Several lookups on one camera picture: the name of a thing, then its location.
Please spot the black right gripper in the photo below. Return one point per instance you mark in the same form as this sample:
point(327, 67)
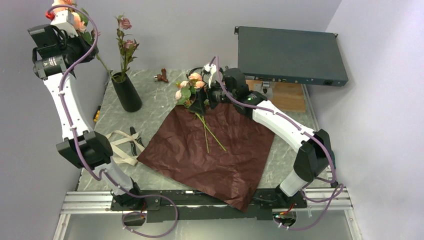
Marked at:
point(198, 106)

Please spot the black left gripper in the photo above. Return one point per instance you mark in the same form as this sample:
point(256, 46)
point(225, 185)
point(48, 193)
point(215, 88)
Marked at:
point(80, 41)

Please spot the red flower bouquet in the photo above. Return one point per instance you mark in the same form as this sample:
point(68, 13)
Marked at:
point(191, 94)

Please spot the peach flower stem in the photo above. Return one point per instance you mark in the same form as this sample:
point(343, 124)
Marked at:
point(80, 24)

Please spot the pink flower stem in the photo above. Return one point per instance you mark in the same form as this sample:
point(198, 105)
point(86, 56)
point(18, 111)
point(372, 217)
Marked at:
point(126, 46)

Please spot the dark red wrapping paper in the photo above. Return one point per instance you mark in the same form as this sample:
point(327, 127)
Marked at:
point(223, 156)

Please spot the beige ribbon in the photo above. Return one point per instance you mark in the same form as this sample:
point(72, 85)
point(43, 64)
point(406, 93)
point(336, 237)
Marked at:
point(120, 156)

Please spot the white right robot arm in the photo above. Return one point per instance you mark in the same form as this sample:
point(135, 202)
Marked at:
point(313, 148)

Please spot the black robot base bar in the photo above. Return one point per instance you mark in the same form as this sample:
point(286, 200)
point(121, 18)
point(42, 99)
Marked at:
point(165, 205)

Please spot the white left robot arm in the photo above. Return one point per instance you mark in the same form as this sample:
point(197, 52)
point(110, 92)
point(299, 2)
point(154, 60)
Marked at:
point(55, 56)

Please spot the black cone vase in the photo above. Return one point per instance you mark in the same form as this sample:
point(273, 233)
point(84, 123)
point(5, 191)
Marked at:
point(126, 92)

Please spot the brown small figurine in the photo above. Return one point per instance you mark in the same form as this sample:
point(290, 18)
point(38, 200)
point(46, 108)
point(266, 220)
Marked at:
point(162, 77)

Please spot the black pruning shears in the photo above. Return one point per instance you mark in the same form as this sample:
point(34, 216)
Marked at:
point(132, 143)

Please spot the yellow tool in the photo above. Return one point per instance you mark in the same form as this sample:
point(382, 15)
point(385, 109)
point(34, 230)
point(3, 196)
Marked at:
point(97, 113)

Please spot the wooden board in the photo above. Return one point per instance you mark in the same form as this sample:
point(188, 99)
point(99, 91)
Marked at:
point(287, 97)

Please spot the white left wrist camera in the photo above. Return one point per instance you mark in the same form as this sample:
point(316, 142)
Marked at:
point(63, 20)

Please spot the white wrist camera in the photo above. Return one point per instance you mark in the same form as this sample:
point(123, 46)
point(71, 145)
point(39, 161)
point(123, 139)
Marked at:
point(63, 20)
point(209, 74)

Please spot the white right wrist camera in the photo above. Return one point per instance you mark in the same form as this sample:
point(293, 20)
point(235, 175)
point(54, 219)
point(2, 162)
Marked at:
point(209, 74)

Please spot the metal switch stand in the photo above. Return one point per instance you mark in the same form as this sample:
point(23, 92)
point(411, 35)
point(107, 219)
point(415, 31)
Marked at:
point(266, 88)

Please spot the dark green network switch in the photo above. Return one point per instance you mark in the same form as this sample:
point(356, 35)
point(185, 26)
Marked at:
point(290, 56)

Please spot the aluminium frame rail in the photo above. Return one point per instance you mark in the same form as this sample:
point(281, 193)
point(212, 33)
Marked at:
point(99, 202)

